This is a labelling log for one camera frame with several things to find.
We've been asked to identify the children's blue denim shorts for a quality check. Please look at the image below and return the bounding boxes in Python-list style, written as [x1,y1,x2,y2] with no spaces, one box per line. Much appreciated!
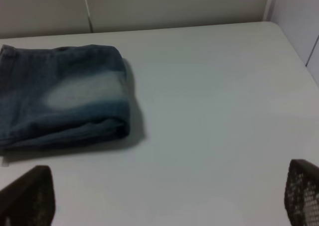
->
[0,45,131,151]

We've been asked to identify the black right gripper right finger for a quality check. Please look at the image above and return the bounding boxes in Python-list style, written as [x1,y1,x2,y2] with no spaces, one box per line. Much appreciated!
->
[284,159,319,226]

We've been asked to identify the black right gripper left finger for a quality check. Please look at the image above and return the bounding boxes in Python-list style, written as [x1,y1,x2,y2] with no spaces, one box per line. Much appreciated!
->
[0,166,56,226]

